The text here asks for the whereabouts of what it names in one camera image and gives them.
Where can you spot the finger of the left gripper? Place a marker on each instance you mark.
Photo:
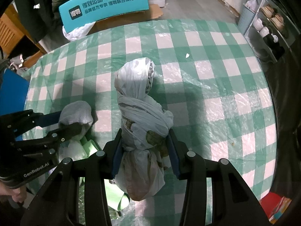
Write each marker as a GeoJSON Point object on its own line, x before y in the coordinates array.
{"type": "Point", "coordinates": [63, 134]}
{"type": "Point", "coordinates": [44, 120]}

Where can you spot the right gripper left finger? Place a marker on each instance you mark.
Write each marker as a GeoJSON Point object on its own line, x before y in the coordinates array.
{"type": "Point", "coordinates": [57, 201]}

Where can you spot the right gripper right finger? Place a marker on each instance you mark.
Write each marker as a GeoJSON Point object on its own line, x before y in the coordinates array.
{"type": "Point", "coordinates": [233, 201]}

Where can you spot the white knotted plastic bag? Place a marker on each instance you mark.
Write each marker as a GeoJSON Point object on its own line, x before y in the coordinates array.
{"type": "Point", "coordinates": [144, 128]}

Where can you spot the white blue striped bag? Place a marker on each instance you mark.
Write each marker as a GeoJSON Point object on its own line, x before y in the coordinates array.
{"type": "Point", "coordinates": [72, 149]}

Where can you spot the person left hand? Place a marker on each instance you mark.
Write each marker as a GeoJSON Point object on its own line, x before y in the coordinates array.
{"type": "Point", "coordinates": [18, 195]}

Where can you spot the wooden louvered cabinet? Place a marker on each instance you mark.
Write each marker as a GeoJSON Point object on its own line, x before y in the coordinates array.
{"type": "Point", "coordinates": [12, 32]}

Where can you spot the green checkered tablecloth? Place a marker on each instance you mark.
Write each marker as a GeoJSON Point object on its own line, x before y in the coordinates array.
{"type": "Point", "coordinates": [206, 74]}

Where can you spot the teal shoe box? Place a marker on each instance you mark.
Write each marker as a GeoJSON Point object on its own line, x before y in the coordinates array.
{"type": "Point", "coordinates": [77, 13]}

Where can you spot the grey shoe rack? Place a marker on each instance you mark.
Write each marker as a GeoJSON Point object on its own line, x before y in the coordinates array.
{"type": "Point", "coordinates": [268, 28]}

